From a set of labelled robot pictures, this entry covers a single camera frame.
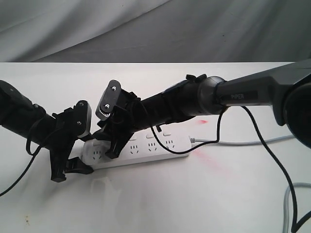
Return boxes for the white backdrop cloth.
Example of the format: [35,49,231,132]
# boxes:
[0,0,311,63]

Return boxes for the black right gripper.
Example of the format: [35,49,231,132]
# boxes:
[92,89,140,159]

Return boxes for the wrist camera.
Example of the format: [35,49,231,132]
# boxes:
[72,100,92,138]
[95,80,121,121]

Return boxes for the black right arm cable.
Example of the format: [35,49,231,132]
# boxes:
[140,92,311,233]

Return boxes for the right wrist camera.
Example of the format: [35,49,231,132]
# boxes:
[95,80,121,121]

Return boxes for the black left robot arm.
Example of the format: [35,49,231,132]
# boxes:
[0,81,93,183]

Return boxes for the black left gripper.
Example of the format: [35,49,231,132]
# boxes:
[46,108,94,182]

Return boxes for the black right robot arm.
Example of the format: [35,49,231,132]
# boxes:
[93,59,311,159]

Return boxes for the white five-socket power strip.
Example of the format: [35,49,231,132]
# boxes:
[81,131,189,170]

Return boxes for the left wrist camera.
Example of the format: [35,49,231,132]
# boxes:
[72,100,92,138]

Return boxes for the grey power cable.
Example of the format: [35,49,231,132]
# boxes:
[188,135,311,233]

